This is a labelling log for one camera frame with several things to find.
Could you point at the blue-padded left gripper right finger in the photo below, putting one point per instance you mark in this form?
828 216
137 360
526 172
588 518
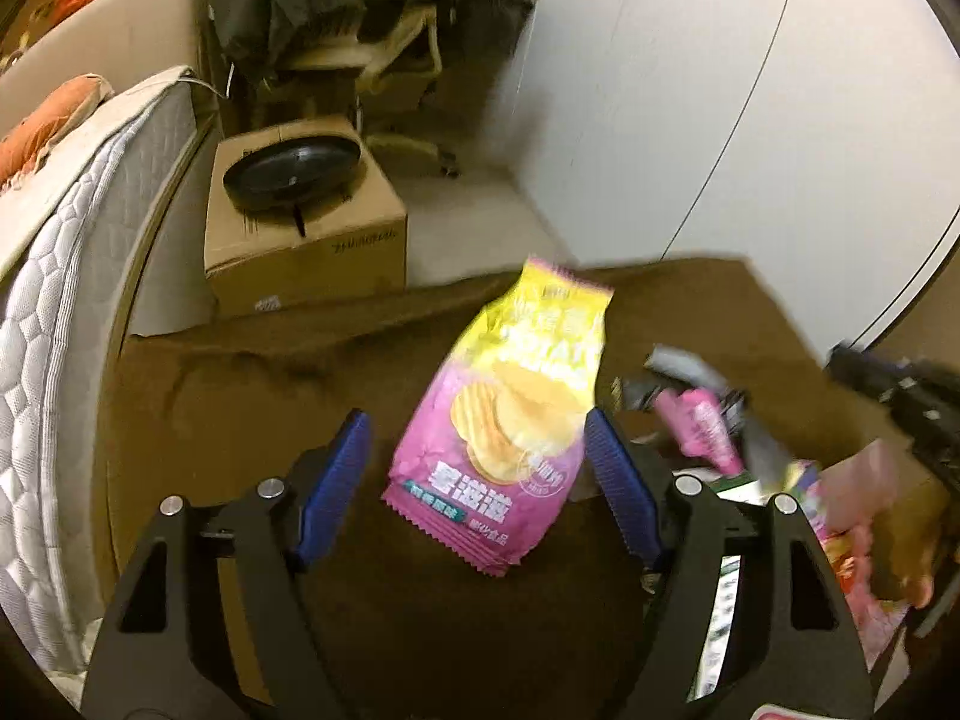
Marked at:
794 651

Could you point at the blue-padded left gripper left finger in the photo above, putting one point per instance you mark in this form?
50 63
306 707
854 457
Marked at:
163 647

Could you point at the pink small snack wrapper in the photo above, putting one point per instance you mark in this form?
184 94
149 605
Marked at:
695 419

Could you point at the pink yellow potato chip bag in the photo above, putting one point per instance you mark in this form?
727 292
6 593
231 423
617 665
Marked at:
492 451

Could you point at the white green milk carton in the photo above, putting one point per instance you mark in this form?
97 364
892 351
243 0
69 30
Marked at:
743 488

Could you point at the pink cartoon tissue pack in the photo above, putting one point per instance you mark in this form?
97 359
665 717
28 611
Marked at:
851 494

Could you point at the red gold snack bag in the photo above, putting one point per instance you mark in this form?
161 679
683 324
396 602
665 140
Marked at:
906 537

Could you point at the white quilted mattress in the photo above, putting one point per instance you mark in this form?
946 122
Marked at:
104 242

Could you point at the cardboard box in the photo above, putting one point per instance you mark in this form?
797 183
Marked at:
353 244

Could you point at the black round disc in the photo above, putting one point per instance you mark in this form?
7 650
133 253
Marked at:
293 176

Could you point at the orange pillow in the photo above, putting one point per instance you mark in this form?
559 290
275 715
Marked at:
27 144

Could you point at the beige office chair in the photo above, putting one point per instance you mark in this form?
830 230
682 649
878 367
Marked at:
409 48

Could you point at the beige headboard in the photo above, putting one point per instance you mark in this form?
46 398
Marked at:
124 41

